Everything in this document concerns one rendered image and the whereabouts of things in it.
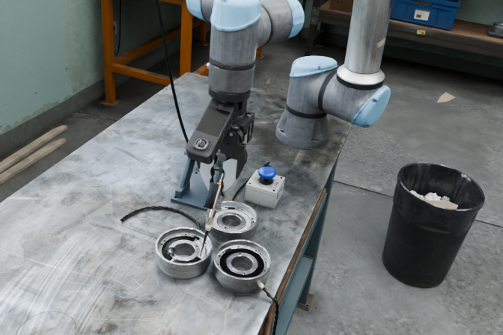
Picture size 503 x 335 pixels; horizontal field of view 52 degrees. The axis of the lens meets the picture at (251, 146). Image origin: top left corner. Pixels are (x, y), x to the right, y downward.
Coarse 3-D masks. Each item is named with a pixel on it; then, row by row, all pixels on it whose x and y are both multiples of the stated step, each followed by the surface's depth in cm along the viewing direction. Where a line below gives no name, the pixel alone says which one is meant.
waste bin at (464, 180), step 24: (408, 168) 213; (432, 168) 216; (408, 192) 195; (432, 192) 221; (456, 192) 213; (480, 192) 201; (408, 216) 197; (432, 216) 191; (456, 216) 189; (408, 240) 202; (432, 240) 196; (456, 240) 197; (384, 264) 220; (408, 264) 207; (432, 264) 203
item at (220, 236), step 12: (228, 204) 108; (240, 204) 107; (228, 216) 106; (240, 216) 105; (252, 216) 106; (216, 228) 99; (228, 228) 102; (240, 228) 102; (252, 228) 101; (216, 240) 102; (228, 240) 100
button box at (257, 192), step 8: (256, 176) 116; (280, 176) 117; (248, 184) 113; (256, 184) 113; (264, 184) 114; (272, 184) 114; (280, 184) 114; (248, 192) 114; (256, 192) 113; (264, 192) 112; (272, 192) 111; (280, 192) 116; (248, 200) 115; (256, 200) 114; (264, 200) 113; (272, 200) 112; (272, 208) 113
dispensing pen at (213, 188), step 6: (222, 168) 95; (222, 174) 94; (222, 180) 94; (210, 186) 93; (216, 186) 93; (210, 192) 93; (216, 192) 92; (210, 198) 92; (204, 204) 93; (210, 204) 92; (210, 210) 94; (210, 216) 94; (210, 222) 94; (204, 240) 94
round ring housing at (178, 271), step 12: (180, 228) 98; (192, 228) 99; (156, 240) 95; (180, 240) 97; (156, 252) 92; (180, 252) 98; (192, 252) 97; (168, 264) 90; (180, 264) 90; (192, 264) 90; (204, 264) 92; (180, 276) 92; (192, 276) 93
